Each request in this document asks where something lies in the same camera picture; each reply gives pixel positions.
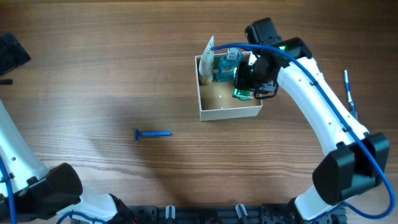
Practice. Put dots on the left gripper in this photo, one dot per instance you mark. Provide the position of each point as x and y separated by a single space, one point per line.
12 52

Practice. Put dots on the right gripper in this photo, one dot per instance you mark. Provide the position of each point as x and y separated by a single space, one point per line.
240 80

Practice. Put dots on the green soap packet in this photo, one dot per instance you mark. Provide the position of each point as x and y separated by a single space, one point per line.
243 95

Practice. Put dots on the blue mouthwash bottle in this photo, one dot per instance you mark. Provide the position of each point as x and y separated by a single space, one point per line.
228 64

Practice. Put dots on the white leaf-print tube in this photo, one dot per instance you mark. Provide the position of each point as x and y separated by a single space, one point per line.
206 65

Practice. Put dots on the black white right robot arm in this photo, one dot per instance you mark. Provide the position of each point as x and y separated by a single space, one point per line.
354 159

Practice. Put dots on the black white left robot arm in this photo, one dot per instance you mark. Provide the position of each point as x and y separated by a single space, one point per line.
31 191

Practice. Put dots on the white cardboard box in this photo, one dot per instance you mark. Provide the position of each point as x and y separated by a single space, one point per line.
216 100

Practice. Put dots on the blue white toothbrush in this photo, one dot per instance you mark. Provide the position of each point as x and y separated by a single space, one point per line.
353 111

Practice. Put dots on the blue disposable razor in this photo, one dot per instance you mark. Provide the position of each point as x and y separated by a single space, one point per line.
139 134

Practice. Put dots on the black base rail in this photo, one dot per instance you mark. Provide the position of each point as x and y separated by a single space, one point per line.
278 213

